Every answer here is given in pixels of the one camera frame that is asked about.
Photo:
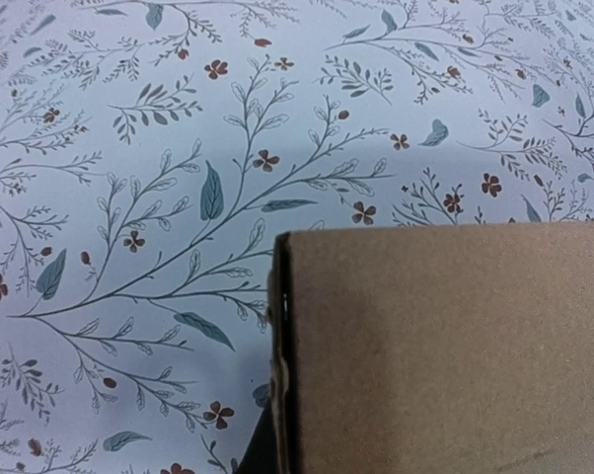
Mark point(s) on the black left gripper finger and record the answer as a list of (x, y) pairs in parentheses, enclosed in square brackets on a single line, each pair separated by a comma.
[(261, 456)]

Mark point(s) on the brown cardboard box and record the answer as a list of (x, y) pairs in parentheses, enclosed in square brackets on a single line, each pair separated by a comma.
[(440, 349)]

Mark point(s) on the floral patterned table mat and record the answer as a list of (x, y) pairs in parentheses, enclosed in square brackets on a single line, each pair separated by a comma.
[(151, 151)]

